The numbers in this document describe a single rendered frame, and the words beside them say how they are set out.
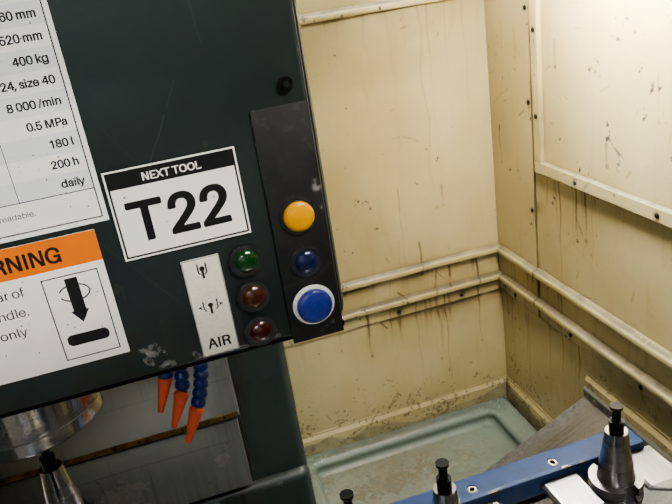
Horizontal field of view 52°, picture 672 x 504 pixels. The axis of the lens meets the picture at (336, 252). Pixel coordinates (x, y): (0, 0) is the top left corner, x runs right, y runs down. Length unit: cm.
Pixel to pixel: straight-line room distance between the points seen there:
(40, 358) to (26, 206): 12
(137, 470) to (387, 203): 84
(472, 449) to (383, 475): 26
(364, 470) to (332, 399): 21
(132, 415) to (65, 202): 86
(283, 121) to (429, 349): 145
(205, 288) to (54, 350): 12
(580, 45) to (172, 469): 112
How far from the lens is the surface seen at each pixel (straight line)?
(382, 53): 165
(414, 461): 197
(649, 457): 99
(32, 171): 53
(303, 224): 55
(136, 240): 54
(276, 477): 153
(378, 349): 187
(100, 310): 56
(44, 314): 57
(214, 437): 141
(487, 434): 204
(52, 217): 54
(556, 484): 94
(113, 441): 139
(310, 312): 58
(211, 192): 54
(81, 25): 52
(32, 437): 77
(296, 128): 54
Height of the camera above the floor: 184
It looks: 22 degrees down
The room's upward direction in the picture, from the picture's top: 9 degrees counter-clockwise
